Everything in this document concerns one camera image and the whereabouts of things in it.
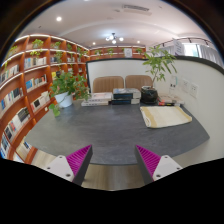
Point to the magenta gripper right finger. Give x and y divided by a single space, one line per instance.
154 167

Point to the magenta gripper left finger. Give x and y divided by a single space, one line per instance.
72 167

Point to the cream striped towel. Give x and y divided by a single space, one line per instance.
164 116

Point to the white book stack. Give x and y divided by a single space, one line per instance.
98 99

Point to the green plant in white pot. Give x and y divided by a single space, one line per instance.
64 86

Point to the right tan chair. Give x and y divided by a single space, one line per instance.
137 81

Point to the tan chair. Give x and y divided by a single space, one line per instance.
107 84
137 81

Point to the left tan chair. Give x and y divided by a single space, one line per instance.
107 84

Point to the tall plant in black pot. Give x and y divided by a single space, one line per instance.
158 62

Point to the wooden bookshelf with books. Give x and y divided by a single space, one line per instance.
26 76

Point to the back wooden shelf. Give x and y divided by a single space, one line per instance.
109 52

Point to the ceiling chandelier lamp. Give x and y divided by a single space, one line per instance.
113 38

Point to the books by the wall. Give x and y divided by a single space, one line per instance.
169 100

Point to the white wall socket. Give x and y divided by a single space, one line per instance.
194 90

